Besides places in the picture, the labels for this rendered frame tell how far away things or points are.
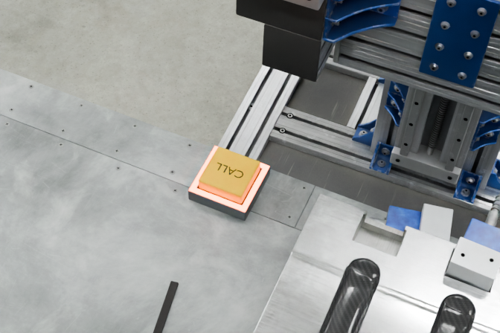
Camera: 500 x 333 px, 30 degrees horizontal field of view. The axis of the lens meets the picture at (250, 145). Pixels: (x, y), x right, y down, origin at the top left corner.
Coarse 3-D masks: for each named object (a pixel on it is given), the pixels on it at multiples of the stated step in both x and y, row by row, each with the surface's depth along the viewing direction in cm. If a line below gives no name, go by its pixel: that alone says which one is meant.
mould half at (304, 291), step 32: (320, 224) 107; (352, 224) 107; (320, 256) 104; (352, 256) 104; (384, 256) 104; (416, 256) 104; (448, 256) 105; (288, 288) 102; (320, 288) 102; (384, 288) 102; (416, 288) 102; (448, 288) 102; (288, 320) 100; (320, 320) 100; (384, 320) 100; (416, 320) 100; (480, 320) 100
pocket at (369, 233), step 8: (360, 224) 109; (368, 224) 109; (376, 224) 109; (384, 224) 109; (360, 232) 109; (368, 232) 109; (376, 232) 109; (384, 232) 109; (392, 232) 108; (400, 232) 108; (360, 240) 109; (368, 240) 109; (376, 240) 109; (384, 240) 109; (392, 240) 109; (400, 240) 109; (376, 248) 108; (384, 248) 108; (392, 248) 108
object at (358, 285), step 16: (352, 272) 103; (368, 272) 103; (352, 288) 103; (368, 288) 102; (336, 304) 101; (352, 304) 102; (368, 304) 101; (448, 304) 101; (464, 304) 101; (336, 320) 100; (352, 320) 100; (448, 320) 101; (464, 320) 100
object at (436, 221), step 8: (392, 208) 114; (400, 208) 114; (424, 208) 113; (432, 208) 113; (440, 208) 113; (448, 208) 113; (368, 216) 114; (392, 216) 113; (400, 216) 114; (408, 216) 114; (416, 216) 114; (424, 216) 112; (432, 216) 112; (440, 216) 112; (448, 216) 112; (392, 224) 113; (400, 224) 113; (408, 224) 113; (416, 224) 113; (424, 224) 111; (432, 224) 111; (440, 224) 111; (448, 224) 111; (424, 232) 111; (432, 232) 111; (440, 232) 111; (448, 232) 111; (448, 240) 110
